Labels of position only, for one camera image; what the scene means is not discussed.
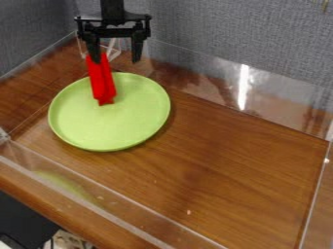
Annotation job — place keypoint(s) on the clear acrylic corner bracket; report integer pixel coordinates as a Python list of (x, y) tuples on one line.
[(108, 42)]

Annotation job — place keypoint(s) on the green round plate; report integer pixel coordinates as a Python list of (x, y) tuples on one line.
[(115, 126)]

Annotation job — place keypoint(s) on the clear acrylic enclosure wall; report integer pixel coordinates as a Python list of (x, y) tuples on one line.
[(235, 176)]

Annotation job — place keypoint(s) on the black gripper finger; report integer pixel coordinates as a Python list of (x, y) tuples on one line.
[(92, 45), (136, 45)]

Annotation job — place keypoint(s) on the black box under table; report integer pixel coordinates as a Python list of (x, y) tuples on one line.
[(21, 224)]

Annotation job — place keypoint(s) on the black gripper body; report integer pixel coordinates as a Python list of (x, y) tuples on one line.
[(112, 22)]

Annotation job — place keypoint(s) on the red long block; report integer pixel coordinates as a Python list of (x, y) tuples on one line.
[(102, 80)]

